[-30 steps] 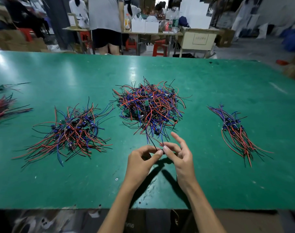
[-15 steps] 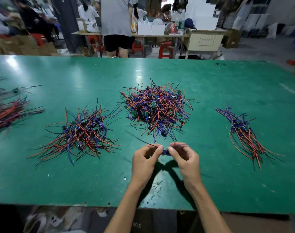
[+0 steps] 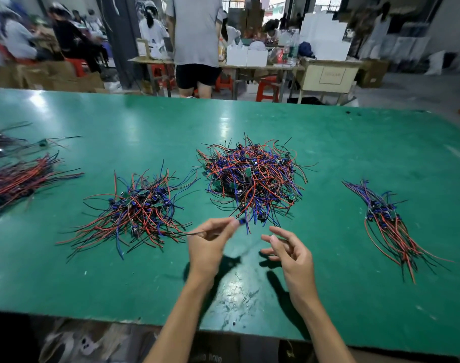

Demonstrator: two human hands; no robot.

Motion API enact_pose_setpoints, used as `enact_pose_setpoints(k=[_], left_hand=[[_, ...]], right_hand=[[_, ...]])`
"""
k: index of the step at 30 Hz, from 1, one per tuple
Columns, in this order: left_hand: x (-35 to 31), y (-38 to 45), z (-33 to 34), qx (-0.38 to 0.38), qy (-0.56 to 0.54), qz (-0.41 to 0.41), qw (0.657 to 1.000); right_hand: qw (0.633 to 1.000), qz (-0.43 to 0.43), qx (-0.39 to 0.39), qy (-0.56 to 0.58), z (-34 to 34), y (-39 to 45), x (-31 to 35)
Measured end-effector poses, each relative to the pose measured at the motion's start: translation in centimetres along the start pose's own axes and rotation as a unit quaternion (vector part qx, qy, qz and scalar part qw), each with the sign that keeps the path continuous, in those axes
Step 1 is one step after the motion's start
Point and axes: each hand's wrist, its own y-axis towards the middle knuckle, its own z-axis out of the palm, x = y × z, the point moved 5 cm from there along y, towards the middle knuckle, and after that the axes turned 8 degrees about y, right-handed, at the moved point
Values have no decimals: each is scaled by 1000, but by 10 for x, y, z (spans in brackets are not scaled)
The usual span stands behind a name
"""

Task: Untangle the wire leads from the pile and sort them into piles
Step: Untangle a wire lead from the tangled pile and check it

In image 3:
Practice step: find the long wooden work table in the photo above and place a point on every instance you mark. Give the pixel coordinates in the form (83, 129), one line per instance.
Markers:
(245, 65)

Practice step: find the dark pillar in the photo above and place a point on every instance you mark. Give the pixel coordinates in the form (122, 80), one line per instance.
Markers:
(120, 37)

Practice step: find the stack of white boxes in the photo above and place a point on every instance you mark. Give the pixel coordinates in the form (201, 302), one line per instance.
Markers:
(324, 37)

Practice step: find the person's right hand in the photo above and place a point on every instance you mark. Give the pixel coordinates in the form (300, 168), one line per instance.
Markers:
(298, 268)

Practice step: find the row of cardboard boxes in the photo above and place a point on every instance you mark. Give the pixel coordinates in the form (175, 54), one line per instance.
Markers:
(48, 77)

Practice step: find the person's left hand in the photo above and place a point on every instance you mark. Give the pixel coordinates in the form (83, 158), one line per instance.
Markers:
(209, 253)

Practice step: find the dark blue bag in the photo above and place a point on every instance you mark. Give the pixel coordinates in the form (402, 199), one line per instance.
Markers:
(306, 50)

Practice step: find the row of white containers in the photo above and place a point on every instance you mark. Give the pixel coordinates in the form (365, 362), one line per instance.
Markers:
(247, 56)

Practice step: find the brown cardboard box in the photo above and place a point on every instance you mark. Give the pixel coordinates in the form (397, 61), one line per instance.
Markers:
(372, 73)

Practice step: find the cream cabinet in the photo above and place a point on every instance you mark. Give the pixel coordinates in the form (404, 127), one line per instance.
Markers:
(330, 77)

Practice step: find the red plastic stool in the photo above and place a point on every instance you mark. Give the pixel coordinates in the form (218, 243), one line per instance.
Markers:
(268, 90)
(158, 75)
(225, 84)
(77, 66)

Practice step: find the person's left forearm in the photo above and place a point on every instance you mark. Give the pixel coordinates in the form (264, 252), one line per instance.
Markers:
(177, 329)

